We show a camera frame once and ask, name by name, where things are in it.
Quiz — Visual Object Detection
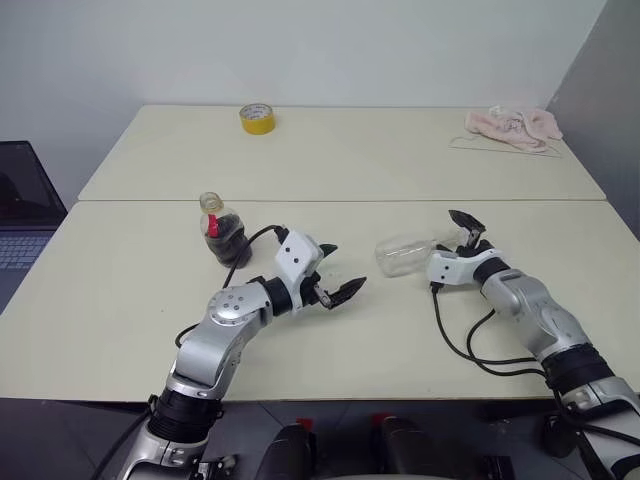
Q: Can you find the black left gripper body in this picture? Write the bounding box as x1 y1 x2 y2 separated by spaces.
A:
299 271 335 310

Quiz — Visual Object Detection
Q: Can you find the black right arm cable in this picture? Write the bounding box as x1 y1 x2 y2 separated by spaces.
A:
428 283 547 377

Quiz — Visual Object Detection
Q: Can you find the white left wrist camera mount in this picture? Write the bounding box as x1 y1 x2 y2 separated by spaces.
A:
273 229 324 314

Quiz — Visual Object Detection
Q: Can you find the clear plastic bottle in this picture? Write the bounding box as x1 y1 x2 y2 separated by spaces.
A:
374 227 467 279

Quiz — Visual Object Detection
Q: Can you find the dark laptop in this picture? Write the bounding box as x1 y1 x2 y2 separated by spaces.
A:
0 140 69 301

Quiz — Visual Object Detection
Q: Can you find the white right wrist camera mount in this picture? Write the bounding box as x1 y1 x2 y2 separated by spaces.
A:
426 247 495 287

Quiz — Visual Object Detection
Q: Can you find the dark liquid bottle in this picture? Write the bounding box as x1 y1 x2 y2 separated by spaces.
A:
198 191 252 270

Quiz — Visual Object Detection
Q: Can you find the yellow tape roll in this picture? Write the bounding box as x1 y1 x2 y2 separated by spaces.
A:
238 101 276 136

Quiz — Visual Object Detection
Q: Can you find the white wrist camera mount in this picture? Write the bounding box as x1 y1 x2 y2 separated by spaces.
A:
426 247 495 287
273 229 324 314

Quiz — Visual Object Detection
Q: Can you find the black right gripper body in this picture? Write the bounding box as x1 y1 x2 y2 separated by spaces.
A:
456 239 495 259

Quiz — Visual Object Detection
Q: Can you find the small black box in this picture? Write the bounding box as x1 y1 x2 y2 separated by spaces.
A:
196 451 241 480

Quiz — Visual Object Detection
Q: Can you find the thin wire hanger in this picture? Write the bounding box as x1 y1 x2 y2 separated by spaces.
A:
448 134 564 161

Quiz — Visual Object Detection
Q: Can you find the dark rounded shape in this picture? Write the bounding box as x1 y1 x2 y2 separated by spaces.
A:
259 418 319 480
371 412 444 480

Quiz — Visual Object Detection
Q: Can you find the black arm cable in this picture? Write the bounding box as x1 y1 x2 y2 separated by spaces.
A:
174 225 282 350
428 283 547 377

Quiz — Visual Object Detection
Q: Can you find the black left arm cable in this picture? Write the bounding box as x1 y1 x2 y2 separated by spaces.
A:
174 225 282 350

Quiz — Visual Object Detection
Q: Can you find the pink towel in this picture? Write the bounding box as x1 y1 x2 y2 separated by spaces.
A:
464 104 564 153

